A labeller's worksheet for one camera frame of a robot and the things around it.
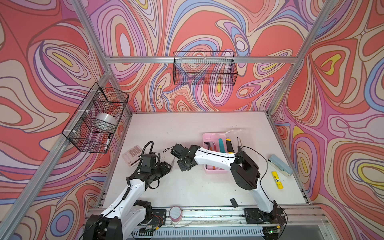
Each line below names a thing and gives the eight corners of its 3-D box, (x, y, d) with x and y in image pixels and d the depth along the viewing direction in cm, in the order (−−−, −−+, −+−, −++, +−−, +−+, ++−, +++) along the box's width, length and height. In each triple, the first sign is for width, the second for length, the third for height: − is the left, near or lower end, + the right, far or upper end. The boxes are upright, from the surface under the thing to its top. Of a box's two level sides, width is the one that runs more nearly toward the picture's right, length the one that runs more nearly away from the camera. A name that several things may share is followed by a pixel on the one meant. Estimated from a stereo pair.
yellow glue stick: (278, 189, 84) (280, 188, 82) (271, 172, 90) (272, 171, 89) (282, 189, 84) (284, 188, 82) (274, 172, 90) (276, 171, 89)
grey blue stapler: (286, 178, 88) (290, 175, 84) (265, 161, 95) (268, 157, 91) (289, 173, 90) (294, 170, 86) (269, 157, 97) (272, 153, 92)
